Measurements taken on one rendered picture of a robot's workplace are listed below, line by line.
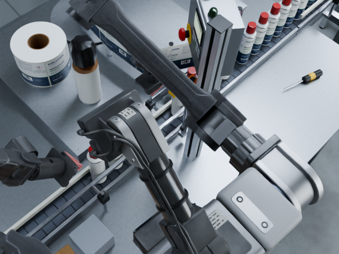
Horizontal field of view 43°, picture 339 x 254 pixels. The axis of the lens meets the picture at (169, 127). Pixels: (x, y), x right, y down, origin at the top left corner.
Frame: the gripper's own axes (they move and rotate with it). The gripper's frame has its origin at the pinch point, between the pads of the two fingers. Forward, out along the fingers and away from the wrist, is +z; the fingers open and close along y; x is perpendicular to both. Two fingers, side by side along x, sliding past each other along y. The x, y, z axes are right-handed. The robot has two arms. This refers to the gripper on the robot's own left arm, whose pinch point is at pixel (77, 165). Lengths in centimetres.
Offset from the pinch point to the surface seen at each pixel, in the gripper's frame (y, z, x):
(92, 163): -1.0, 4.9, -1.4
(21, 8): 175, 126, 16
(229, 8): -10, -1, -61
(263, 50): -1, 75, -59
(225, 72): -16, 10, -47
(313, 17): -2, 101, -84
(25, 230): 2.4, 0.3, 29.4
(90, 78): 24.8, 18.1, -16.4
